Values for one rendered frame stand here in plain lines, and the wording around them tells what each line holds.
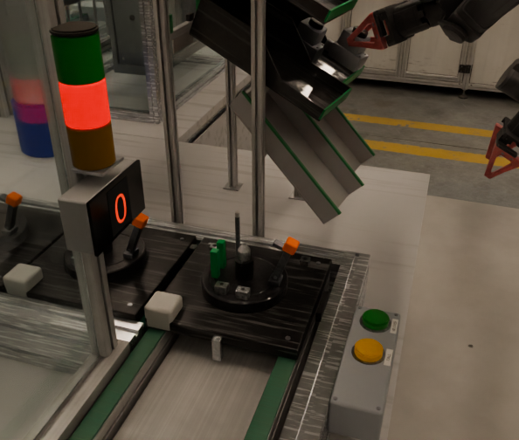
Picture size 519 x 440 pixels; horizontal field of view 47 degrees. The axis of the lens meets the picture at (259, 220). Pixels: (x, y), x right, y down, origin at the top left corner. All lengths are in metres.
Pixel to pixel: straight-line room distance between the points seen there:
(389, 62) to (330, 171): 3.82
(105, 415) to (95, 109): 0.39
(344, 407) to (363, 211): 0.70
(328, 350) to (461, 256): 0.51
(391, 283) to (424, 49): 3.85
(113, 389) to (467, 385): 0.54
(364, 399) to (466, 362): 0.28
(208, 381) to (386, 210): 0.71
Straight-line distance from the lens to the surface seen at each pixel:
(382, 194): 1.52
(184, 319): 0.93
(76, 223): 0.71
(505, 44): 4.93
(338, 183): 1.21
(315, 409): 0.81
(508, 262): 1.34
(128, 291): 1.00
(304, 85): 1.11
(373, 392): 0.84
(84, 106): 0.68
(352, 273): 1.06
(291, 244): 0.90
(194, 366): 0.93
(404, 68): 4.99
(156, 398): 0.89
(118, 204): 0.74
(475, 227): 1.44
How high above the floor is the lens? 1.56
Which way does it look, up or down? 31 degrees down
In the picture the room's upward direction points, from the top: straight up
